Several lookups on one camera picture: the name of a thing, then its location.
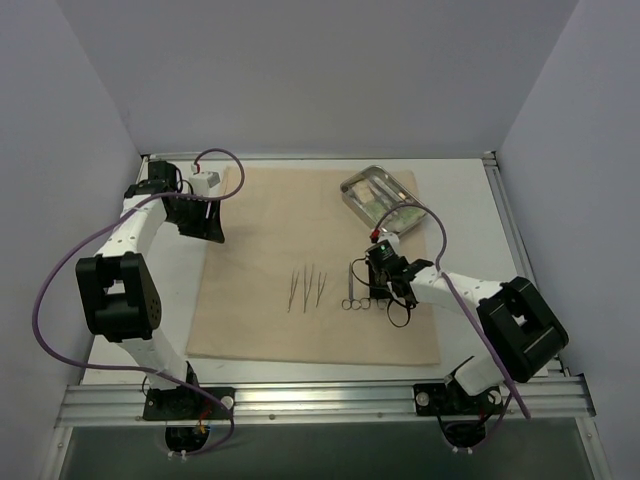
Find black loop cable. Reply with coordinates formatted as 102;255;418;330
349;257;416;330

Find curved metal tweezers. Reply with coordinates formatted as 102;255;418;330
286;270;299;313

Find white glove packet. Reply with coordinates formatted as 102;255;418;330
351;181;375;204

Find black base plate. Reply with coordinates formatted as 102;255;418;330
412;381;505;417
142;386;236;421

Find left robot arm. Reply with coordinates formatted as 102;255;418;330
75;161;225;419

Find surgical scissors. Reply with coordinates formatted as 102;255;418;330
341;263;362;311

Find metal hemostat clamp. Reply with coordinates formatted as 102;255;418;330
360;298;387;310

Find short metal tweezers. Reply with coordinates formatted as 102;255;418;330
315;272;327;307

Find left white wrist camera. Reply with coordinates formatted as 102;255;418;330
189;171;220;196

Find beige surgical wrap cloth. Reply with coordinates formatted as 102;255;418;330
186;168;440;366

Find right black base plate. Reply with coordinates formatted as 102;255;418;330
412;381;505;417

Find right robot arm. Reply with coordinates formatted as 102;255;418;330
365;240;569;413

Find green cotton ball packet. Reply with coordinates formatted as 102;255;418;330
389;207;423;232

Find aluminium right side rail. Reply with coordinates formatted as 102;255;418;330
482;151;568;376

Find long straight metal forceps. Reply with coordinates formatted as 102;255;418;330
302;264;315;312

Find aluminium front rail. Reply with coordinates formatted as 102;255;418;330
55;376;596;428

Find metal instrument tray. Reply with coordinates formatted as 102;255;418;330
340;165;426;236

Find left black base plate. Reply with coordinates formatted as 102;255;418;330
142;386;236;421

